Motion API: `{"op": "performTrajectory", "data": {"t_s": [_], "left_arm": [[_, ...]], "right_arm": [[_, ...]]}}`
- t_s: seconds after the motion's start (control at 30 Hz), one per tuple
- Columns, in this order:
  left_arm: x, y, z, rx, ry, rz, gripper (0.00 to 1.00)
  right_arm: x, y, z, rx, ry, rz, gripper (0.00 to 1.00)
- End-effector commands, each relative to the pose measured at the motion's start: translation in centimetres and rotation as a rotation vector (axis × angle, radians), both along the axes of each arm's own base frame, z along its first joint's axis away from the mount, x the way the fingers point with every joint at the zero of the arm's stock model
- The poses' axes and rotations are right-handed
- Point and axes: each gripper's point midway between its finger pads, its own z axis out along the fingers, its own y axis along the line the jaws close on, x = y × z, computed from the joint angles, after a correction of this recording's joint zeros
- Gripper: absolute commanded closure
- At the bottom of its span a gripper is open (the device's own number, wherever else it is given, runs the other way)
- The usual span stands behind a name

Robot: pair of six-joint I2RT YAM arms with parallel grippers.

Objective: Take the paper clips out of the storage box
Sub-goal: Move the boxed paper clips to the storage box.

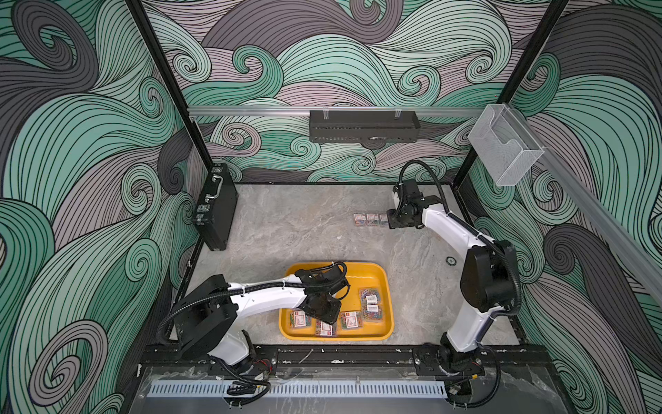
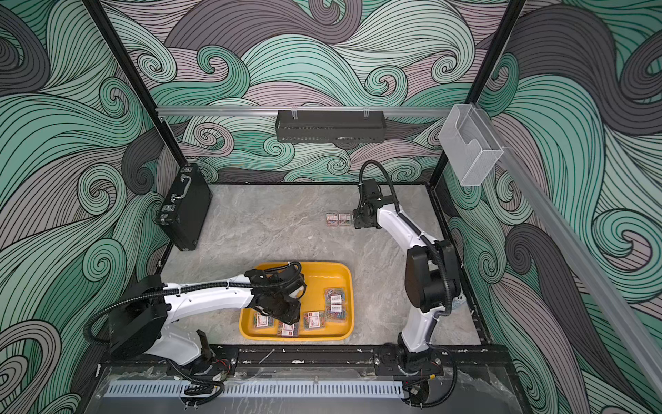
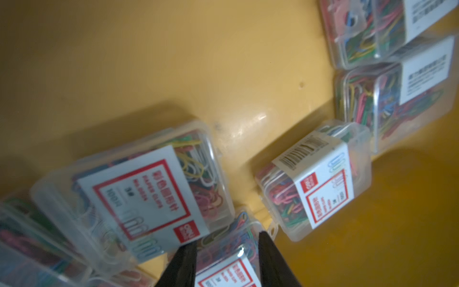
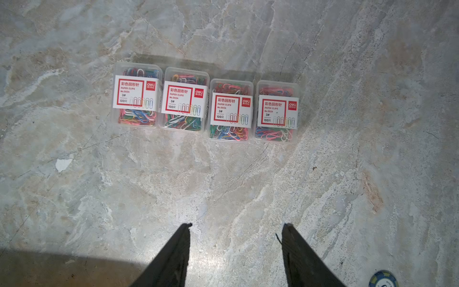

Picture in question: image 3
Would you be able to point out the paper clip box eight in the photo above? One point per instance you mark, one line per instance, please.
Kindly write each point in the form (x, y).
(316, 177)

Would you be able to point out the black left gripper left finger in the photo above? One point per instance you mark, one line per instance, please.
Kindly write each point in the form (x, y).
(181, 271)

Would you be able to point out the paper clip box four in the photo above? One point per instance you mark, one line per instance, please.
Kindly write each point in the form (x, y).
(123, 207)

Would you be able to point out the paper clip box ten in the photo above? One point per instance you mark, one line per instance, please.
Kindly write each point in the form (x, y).
(412, 88)

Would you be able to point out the yellow plastic tray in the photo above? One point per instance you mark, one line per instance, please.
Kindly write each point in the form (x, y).
(81, 77)

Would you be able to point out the paper clip box nine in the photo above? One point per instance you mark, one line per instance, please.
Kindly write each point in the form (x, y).
(363, 32)

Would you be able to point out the paper clip box five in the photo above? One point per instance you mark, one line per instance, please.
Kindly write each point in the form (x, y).
(229, 257)

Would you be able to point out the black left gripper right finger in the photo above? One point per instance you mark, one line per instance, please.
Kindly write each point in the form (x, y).
(274, 270)

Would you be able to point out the paper clip box six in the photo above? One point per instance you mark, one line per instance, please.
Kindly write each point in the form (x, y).
(31, 256)

